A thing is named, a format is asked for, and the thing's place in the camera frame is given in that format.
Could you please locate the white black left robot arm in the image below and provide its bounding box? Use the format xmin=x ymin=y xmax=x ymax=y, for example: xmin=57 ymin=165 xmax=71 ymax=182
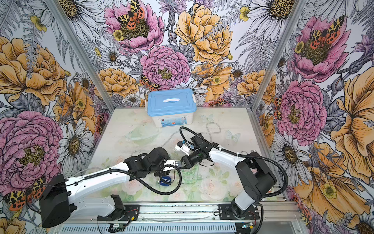
xmin=40 ymin=147 xmax=182 ymax=228

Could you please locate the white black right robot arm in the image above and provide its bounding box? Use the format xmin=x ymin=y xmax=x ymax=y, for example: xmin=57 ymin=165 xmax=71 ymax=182
xmin=175 ymin=134 xmax=284 ymax=219

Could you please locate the white blue-lid storage box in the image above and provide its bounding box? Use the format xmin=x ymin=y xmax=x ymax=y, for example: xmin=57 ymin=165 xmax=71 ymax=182
xmin=145 ymin=89 xmax=197 ymax=128

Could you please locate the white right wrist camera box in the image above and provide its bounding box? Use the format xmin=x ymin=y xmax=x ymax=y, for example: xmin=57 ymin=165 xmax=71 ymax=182
xmin=174 ymin=141 xmax=195 ymax=156

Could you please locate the white power strip cable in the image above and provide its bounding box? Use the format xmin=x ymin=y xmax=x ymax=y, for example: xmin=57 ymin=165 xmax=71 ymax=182
xmin=128 ymin=122 xmax=222 ymax=156

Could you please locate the black left corrugated cable conduit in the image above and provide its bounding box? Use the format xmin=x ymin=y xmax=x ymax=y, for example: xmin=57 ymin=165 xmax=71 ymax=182
xmin=84 ymin=164 xmax=182 ymax=196

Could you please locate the black corrugated cable conduit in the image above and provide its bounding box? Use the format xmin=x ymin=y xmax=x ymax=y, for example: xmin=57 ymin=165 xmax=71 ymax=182
xmin=84 ymin=164 xmax=182 ymax=196
xmin=179 ymin=126 xmax=289 ymax=198

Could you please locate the black right corrugated cable conduit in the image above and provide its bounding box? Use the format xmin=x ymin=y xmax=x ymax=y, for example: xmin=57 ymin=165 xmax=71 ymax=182
xmin=179 ymin=126 xmax=289 ymax=198

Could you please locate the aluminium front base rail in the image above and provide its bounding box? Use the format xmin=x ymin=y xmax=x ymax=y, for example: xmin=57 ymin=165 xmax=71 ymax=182
xmin=47 ymin=201 xmax=308 ymax=234

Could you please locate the aluminium corner frame post right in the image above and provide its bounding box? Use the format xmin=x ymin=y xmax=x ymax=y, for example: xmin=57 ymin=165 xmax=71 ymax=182
xmin=251 ymin=0 xmax=307 ymax=111

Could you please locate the aluminium corner frame post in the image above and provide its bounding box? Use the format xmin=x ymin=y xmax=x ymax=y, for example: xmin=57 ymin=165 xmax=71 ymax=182
xmin=46 ymin=1 xmax=115 ymax=113
xmin=251 ymin=0 xmax=307 ymax=111

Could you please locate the aluminium corner frame post left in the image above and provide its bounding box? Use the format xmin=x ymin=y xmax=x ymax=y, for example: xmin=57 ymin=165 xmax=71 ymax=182
xmin=46 ymin=1 xmax=115 ymax=113

